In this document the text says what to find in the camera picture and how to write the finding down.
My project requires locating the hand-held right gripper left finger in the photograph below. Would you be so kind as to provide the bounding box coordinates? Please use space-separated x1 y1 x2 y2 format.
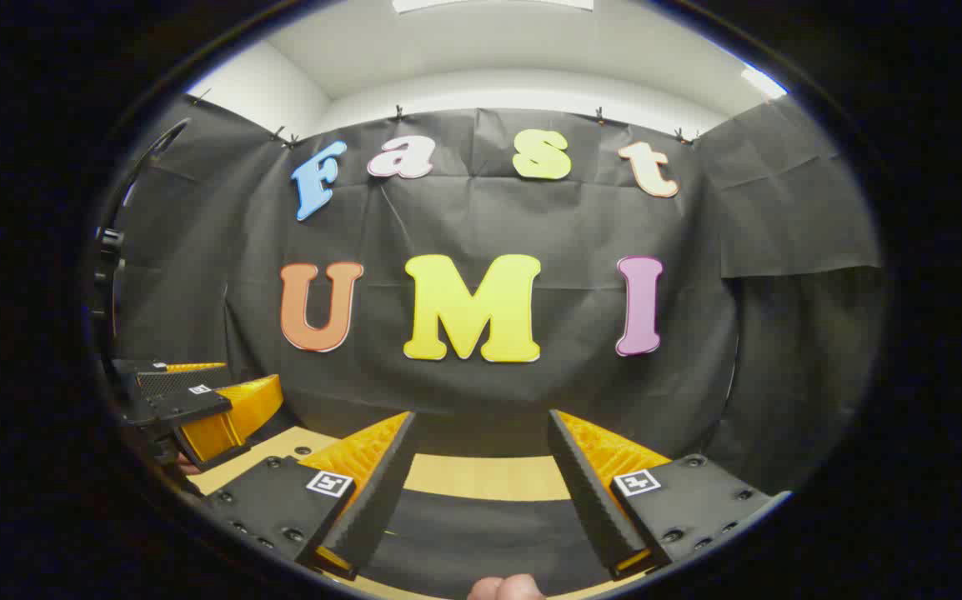
204 411 418 582

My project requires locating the black backdrop cloth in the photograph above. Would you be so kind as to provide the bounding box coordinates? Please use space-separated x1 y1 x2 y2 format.
110 92 882 501

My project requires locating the dark stand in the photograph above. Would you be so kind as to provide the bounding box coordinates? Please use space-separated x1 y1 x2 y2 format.
93 117 192 334

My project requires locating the ceiling light panel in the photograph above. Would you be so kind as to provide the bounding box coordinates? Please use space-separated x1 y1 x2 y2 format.
393 0 594 13
739 67 787 101

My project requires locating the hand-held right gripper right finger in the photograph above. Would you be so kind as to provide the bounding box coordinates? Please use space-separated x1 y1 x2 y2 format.
548 410 774 582

